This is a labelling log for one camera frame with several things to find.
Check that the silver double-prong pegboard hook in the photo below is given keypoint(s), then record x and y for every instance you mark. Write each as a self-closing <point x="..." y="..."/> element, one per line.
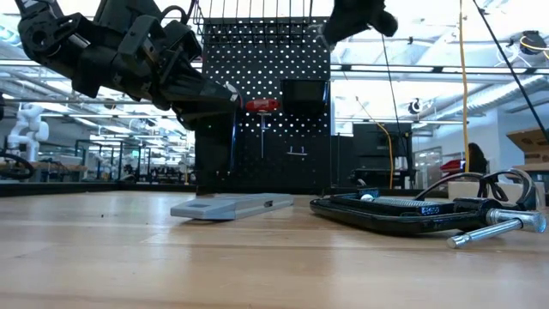
<point x="299" y="153"/>

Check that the black perforated pegboard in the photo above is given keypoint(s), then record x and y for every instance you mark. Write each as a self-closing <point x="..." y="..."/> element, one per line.
<point x="274" y="171"/>

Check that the short black pegboard bin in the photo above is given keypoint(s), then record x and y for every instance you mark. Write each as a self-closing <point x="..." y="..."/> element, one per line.
<point x="304" y="96"/>

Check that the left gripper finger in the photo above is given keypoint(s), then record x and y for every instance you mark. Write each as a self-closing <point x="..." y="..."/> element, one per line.
<point x="201" y="92"/>
<point x="206" y="116"/>

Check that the black frame workbench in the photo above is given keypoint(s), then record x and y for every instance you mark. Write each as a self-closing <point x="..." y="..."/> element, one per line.
<point x="128" y="176"/>

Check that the black aluminium table frame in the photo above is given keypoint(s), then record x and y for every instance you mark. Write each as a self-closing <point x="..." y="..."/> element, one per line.
<point x="86" y="187"/>

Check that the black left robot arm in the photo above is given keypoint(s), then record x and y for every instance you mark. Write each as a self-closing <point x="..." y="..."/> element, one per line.
<point x="47" y="38"/>

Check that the black cabinet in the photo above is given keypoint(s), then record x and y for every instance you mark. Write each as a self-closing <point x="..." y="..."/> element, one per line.
<point x="373" y="141"/>

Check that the brown cardboard box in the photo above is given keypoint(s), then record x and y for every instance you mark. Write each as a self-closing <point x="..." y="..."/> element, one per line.
<point x="529" y="141"/>

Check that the black safety glasses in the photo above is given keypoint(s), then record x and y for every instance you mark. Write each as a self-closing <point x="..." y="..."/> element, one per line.
<point x="484" y="184"/>

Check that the black C-clamp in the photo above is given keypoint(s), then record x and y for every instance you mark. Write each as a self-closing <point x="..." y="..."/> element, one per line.
<point x="386" y="223"/>

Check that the tall black pegboard bin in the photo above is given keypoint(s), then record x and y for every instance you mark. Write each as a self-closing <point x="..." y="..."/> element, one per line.
<point x="214" y="163"/>

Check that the person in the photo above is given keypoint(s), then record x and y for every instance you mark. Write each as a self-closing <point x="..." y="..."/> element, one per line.
<point x="476" y="159"/>

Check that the white robot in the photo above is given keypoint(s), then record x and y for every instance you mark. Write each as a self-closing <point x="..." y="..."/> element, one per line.
<point x="28" y="129"/>

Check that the thin black pole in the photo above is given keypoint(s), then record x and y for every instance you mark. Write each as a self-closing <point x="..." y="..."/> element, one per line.
<point x="509" y="64"/>

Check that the blue spirit level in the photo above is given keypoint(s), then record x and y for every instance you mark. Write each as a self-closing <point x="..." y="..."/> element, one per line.
<point x="214" y="208"/>

